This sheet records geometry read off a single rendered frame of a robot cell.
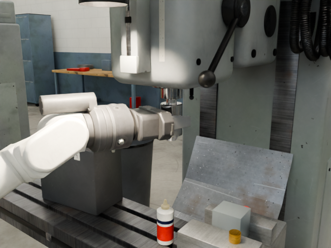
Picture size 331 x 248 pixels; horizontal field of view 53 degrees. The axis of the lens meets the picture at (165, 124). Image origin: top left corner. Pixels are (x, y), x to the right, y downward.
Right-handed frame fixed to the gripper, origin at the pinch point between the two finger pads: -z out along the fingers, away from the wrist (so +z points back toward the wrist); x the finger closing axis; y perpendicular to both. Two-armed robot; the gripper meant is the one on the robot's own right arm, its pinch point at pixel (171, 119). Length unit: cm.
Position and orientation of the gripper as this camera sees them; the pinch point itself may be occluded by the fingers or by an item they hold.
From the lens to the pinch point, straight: 71.0
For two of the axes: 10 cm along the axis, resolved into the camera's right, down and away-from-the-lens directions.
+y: -0.1, 9.7, 2.3
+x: -5.2, -2.0, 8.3
